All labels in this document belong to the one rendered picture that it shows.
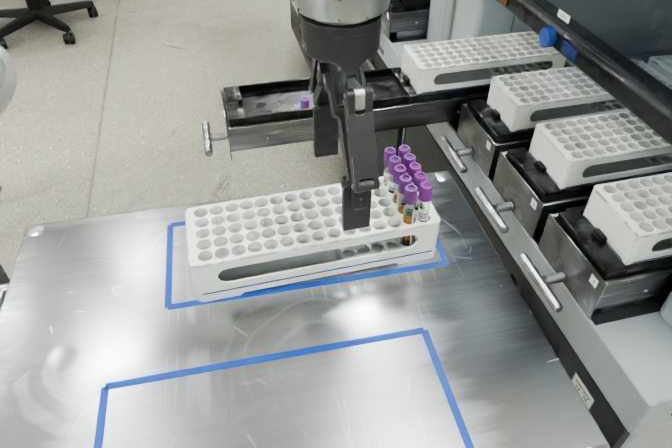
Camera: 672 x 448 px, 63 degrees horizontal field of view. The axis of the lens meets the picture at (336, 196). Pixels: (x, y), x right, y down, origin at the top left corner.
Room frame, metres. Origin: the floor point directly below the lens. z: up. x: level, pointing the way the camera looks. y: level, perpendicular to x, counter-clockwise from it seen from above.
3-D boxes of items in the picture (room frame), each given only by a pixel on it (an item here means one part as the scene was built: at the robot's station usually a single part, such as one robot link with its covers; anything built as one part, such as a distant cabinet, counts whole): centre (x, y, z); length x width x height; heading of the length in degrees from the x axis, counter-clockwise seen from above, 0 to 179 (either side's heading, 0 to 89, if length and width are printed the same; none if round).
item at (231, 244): (0.49, 0.03, 0.85); 0.30 x 0.10 x 0.06; 104
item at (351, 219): (0.43, -0.02, 0.95); 0.03 x 0.01 x 0.07; 104
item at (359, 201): (0.41, -0.03, 0.98); 0.03 x 0.01 x 0.05; 14
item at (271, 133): (0.93, -0.11, 0.78); 0.73 x 0.14 x 0.09; 104
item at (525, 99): (0.85, -0.42, 0.83); 0.30 x 0.10 x 0.06; 104
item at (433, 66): (0.97, -0.28, 0.83); 0.30 x 0.10 x 0.06; 104
